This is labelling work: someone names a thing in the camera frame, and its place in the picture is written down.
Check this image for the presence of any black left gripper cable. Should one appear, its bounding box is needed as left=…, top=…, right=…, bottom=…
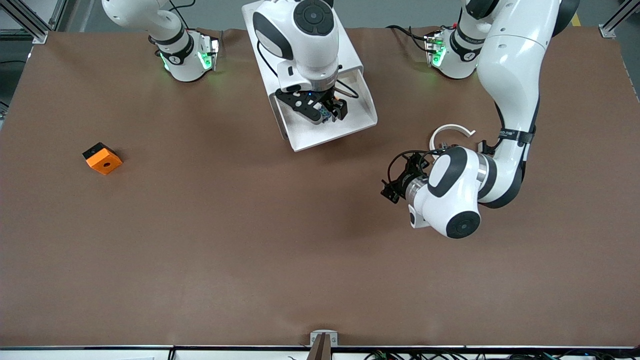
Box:
left=386, top=149, right=447, bottom=185

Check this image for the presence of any white table edge rail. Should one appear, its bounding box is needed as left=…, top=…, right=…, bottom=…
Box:
left=0, top=344, right=640, bottom=360

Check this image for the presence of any orange black button box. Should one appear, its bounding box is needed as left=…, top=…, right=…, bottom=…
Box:
left=82, top=142, right=123, bottom=176

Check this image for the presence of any white curved plastic piece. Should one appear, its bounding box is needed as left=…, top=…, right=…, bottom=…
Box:
left=430, top=123, right=476, bottom=157

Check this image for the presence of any brown vertical post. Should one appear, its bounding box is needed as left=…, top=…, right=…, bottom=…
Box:
left=306, top=333, right=332, bottom=360

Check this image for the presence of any black arm base cable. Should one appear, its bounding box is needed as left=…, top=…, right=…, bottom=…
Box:
left=385, top=24, right=431, bottom=53

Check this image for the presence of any brown table cover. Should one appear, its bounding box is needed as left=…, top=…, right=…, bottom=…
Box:
left=0, top=26, right=640, bottom=348

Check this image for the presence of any aluminium frame post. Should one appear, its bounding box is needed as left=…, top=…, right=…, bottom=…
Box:
left=0, top=0, right=51, bottom=45
left=49, top=0, right=76, bottom=32
left=599, top=0, right=640, bottom=40

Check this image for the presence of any grey metal edge bracket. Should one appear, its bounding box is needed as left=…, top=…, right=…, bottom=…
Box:
left=309, top=330, right=340, bottom=360

